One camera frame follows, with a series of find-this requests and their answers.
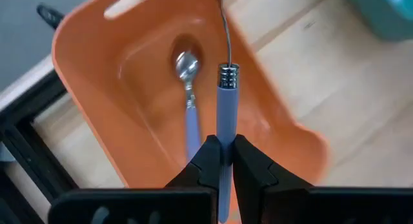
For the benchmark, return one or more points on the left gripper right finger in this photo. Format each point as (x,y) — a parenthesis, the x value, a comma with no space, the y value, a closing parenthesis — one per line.
(255,169)

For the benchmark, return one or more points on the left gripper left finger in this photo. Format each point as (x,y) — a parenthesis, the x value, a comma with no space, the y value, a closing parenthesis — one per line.
(203,169)

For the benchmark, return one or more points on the orange plastic bin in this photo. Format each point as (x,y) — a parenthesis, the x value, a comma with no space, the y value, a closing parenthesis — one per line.
(145,98)

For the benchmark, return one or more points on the teal plastic bin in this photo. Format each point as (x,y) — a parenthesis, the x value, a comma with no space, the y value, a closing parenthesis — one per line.
(387,14)

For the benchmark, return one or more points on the black table clamp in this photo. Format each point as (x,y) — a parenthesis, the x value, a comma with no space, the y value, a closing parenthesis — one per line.
(48,15)

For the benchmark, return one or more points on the black aluminium table frame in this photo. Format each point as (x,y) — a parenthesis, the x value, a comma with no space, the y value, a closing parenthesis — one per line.
(35,143)

